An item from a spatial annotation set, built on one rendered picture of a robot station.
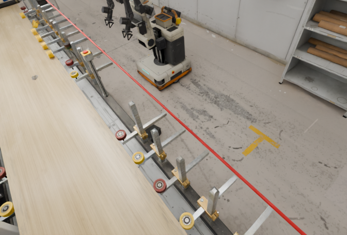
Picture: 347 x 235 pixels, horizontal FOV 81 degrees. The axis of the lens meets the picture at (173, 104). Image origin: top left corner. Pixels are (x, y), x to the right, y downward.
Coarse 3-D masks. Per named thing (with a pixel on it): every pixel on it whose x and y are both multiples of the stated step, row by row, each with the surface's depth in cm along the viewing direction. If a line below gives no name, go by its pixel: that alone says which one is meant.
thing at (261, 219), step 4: (268, 208) 115; (264, 212) 114; (268, 212) 114; (260, 216) 113; (264, 216) 113; (256, 220) 112; (260, 220) 112; (264, 220) 111; (256, 224) 110; (260, 224) 110; (252, 228) 109; (256, 228) 109; (248, 232) 108; (252, 232) 108
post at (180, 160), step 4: (180, 156) 112; (176, 160) 113; (180, 160) 110; (184, 160) 112; (180, 164) 112; (184, 164) 116; (180, 168) 115; (184, 168) 119; (180, 172) 120; (184, 172) 122; (180, 176) 126; (184, 176) 126; (184, 180) 131; (180, 184) 139
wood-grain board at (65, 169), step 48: (0, 48) 258; (48, 48) 248; (0, 96) 194; (48, 96) 188; (0, 144) 156; (48, 144) 152; (96, 144) 148; (48, 192) 127; (96, 192) 124; (144, 192) 122
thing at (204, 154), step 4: (204, 152) 144; (208, 152) 144; (200, 156) 142; (204, 156) 143; (196, 160) 141; (200, 160) 142; (188, 164) 139; (192, 164) 139; (196, 164) 141; (188, 168) 137; (172, 180) 133; (176, 180) 133; (168, 184) 131; (172, 184) 133; (168, 188) 132; (164, 192) 131
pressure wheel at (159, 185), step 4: (156, 180) 125; (160, 180) 125; (164, 180) 125; (156, 184) 124; (160, 184) 123; (164, 184) 123; (156, 188) 122; (160, 188) 122; (164, 188) 122; (156, 192) 123; (160, 192) 122
